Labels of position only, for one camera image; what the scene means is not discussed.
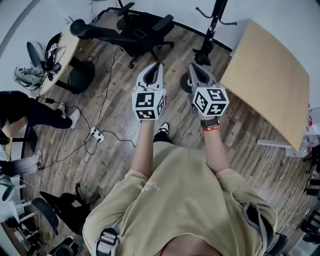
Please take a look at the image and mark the light wooden rectangular table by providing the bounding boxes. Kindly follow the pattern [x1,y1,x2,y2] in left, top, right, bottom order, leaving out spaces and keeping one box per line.
[219,19,311,153]

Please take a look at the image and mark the long black cable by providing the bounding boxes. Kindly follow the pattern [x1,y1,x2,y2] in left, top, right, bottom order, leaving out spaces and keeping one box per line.
[83,43,120,157]

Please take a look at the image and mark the white power strip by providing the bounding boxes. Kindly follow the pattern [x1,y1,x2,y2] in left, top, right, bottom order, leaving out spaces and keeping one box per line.
[89,126,106,144]

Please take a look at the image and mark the spare hand-held gripper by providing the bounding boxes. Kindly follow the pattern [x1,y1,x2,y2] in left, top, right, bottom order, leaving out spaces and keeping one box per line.
[44,42,62,59]

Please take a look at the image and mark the white cable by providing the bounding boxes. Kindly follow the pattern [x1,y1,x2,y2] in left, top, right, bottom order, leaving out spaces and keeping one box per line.
[65,68,93,130]

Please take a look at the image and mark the person's left forearm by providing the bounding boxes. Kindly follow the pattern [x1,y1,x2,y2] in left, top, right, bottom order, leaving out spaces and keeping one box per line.
[130,119,158,177]

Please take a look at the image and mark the white and red plastic bag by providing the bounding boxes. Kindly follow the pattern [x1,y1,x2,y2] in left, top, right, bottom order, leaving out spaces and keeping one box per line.
[301,102,320,157]

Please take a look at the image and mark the black coat stand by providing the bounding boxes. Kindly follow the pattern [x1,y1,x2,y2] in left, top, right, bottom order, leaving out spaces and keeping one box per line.
[179,0,238,95]

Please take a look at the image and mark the person's right forearm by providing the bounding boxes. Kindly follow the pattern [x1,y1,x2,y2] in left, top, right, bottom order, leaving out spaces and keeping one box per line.
[200,116,231,176]

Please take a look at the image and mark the person's black trouser leg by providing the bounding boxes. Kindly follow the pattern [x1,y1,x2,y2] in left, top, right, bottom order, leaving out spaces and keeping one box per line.
[153,129,174,144]

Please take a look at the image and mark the grey padded chair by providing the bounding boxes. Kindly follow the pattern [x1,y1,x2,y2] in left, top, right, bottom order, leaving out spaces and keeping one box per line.
[26,40,47,69]

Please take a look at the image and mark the black chair with wheels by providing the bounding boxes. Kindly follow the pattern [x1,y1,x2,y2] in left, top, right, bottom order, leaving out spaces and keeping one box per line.
[298,149,320,245]

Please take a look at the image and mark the black mesh office chair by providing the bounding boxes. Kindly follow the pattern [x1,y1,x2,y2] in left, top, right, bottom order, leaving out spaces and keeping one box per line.
[69,1,175,69]

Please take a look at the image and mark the round wooden table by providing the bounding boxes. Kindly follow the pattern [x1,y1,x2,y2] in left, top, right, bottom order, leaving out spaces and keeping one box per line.
[38,24,96,98]

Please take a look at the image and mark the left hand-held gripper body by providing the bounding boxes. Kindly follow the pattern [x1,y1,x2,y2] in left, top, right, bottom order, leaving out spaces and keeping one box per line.
[131,80,168,122]

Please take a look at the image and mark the person's black and white shoe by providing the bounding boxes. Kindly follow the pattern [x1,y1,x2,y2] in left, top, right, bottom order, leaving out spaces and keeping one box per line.
[157,121,171,134]

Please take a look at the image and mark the black armrest office chair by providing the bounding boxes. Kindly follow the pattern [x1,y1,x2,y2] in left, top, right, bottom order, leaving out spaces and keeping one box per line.
[31,183,101,236]

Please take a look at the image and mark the black wrist watch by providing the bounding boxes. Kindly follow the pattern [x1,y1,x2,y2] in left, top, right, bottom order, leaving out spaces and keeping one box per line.
[200,116,221,128]

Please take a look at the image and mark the white desk frame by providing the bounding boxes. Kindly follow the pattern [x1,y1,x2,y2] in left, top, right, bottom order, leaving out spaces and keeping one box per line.
[0,172,36,224]

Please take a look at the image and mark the person's beige shirt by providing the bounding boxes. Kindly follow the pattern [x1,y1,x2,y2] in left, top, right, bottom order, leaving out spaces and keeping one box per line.
[82,141,278,256]

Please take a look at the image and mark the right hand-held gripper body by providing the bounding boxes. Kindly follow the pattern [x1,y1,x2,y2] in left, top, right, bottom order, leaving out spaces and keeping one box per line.
[190,81,230,118]

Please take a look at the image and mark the white table leg bar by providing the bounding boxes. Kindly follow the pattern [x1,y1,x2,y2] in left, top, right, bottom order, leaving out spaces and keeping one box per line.
[256,139,301,158]

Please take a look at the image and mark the short black cable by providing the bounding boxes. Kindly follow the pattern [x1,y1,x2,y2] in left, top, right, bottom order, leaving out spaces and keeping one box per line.
[102,129,138,148]

